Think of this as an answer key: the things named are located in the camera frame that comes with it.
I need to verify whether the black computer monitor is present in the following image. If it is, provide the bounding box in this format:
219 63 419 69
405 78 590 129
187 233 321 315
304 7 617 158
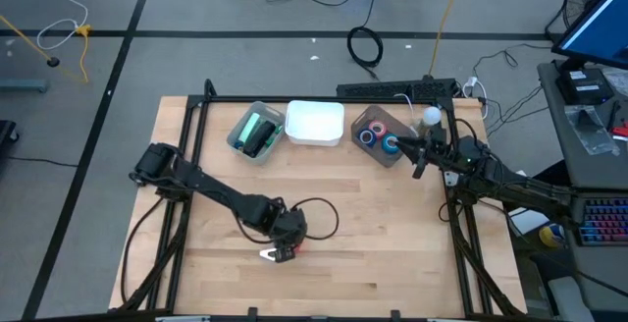
551 0 628 71

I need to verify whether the yellow extension cable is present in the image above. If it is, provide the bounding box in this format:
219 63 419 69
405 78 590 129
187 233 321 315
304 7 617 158
73 24 93 85

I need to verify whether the white floor cable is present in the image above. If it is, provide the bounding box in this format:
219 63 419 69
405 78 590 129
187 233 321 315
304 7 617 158
36 0 90 51

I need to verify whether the black mini computer box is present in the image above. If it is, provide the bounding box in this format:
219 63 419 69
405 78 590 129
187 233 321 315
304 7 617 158
555 68 615 106

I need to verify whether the black aluminium table frame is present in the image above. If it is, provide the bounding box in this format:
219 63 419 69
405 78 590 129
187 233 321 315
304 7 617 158
117 79 529 322

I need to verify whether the backlit rainbow keyboard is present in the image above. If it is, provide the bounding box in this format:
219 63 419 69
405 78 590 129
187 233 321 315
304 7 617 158
578 196 628 247

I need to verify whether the black hanging arm cable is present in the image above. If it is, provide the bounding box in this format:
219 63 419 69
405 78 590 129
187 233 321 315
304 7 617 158
120 196 167 308

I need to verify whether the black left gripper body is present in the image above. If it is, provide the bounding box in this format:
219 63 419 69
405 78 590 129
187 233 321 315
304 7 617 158
266 207 310 265

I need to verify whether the tangled black cable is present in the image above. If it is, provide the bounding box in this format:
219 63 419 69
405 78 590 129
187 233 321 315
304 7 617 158
471 41 554 139

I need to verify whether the grey metal cart base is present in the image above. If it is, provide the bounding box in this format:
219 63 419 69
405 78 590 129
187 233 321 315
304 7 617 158
0 79 49 93

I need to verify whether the grey chair seat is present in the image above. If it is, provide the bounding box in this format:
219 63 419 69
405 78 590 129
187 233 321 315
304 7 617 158
548 275 596 322

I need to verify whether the coiled black cable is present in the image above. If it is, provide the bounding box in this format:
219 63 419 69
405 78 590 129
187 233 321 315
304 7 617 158
346 0 385 81

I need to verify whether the brown translucent plastic bin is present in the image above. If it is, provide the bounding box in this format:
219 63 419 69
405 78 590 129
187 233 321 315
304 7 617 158
350 104 417 169

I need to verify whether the long black stapler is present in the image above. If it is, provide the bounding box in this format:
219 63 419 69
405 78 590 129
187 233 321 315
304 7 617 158
243 120 277 159

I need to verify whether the mint green stapler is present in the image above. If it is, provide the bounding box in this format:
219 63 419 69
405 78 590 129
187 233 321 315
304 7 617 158
238 112 263 142

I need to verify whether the yellow cord with black weight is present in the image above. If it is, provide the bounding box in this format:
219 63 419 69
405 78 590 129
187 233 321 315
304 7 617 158
0 15 61 69

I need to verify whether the white bulb brass lamp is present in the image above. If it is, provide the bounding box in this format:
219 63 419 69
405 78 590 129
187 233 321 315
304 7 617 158
411 106 444 139

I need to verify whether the white power adapter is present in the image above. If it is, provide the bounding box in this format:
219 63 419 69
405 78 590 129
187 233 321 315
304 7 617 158
460 75 491 121

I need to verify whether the yellow and blue roll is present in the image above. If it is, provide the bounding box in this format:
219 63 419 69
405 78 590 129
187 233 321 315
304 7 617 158
539 223 565 248

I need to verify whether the tall black perforated box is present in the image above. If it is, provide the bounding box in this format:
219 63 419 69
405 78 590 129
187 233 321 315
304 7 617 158
411 77 458 103

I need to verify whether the clear plastic bag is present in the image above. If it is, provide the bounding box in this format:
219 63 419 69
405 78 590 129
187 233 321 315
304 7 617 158
563 104 620 156

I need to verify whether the grey plastic bin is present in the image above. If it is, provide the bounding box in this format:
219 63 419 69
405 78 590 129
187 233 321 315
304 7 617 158
226 100 288 166

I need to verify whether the thin black floor cable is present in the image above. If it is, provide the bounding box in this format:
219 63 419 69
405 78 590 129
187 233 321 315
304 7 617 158
4 155 82 170

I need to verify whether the grey desk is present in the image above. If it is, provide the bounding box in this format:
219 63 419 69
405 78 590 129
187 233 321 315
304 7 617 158
537 59 628 322

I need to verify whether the white paper sheet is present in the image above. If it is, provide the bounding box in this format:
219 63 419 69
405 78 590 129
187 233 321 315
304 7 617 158
508 207 551 236

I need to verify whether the hanging yellow cable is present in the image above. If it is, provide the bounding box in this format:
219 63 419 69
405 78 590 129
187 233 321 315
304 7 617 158
428 0 467 79

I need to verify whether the light blue tape roll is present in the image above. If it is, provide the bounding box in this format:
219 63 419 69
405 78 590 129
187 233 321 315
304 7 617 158
381 134 401 155

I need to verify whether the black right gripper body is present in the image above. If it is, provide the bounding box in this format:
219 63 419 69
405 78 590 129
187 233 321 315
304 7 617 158
412 126 455 181

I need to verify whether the dark blue tape roll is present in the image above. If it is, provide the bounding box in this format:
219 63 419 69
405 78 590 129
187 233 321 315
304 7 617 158
356 128 378 148

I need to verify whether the long black perforated box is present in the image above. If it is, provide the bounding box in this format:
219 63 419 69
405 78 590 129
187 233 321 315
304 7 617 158
336 81 414 100

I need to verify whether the white plastic bin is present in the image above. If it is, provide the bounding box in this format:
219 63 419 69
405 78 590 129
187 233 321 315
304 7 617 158
284 99 345 147

